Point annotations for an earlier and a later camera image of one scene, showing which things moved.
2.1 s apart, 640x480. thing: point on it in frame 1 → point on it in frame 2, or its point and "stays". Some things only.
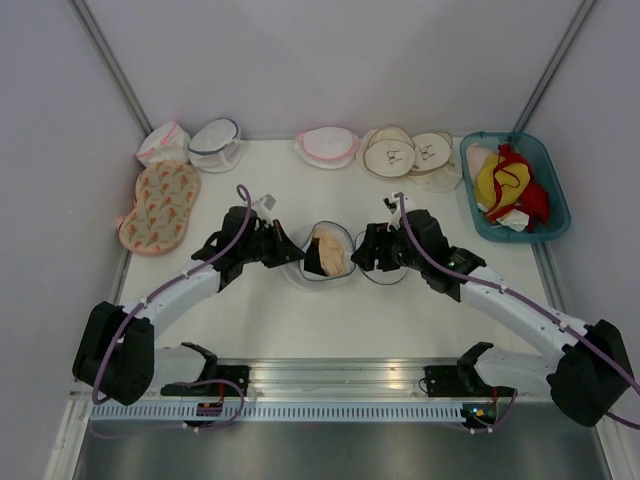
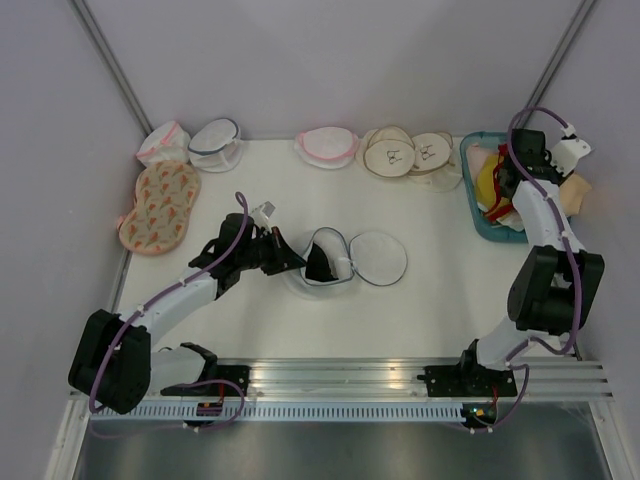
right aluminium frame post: x=555 y=64 stays
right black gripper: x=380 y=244 → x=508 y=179
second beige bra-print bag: x=434 y=170 stays
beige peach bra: x=331 y=252 → x=572 y=193
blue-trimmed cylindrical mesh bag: x=217 y=145 stays
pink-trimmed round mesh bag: x=326 y=147 stays
